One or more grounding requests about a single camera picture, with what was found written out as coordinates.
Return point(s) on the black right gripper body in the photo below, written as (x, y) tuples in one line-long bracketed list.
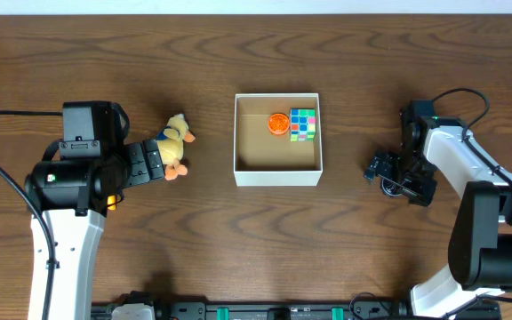
[(412, 174)]

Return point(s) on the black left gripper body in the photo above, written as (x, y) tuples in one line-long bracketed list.
[(140, 161)]

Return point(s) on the black round gear toy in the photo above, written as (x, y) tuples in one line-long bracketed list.
[(390, 188)]

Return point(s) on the white cardboard box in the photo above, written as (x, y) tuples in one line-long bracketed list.
[(262, 159)]

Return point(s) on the colourful puzzle cube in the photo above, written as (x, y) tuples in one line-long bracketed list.
[(302, 124)]

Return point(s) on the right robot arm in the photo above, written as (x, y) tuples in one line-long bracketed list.
[(480, 248)]

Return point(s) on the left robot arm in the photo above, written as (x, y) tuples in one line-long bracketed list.
[(80, 178)]

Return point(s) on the yellow plush duck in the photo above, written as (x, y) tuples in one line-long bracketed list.
[(170, 142)]

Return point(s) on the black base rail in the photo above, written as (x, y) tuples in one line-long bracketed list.
[(141, 305)]

